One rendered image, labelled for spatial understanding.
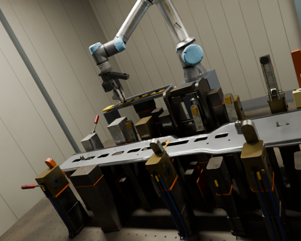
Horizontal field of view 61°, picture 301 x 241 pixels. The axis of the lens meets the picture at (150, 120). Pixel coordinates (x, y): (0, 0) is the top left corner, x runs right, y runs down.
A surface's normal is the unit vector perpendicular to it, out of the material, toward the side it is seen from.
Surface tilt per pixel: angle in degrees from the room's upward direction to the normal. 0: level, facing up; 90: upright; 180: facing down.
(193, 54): 97
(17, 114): 90
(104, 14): 90
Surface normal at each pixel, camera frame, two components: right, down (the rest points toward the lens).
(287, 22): -0.43, 0.45
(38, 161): 0.81, -0.19
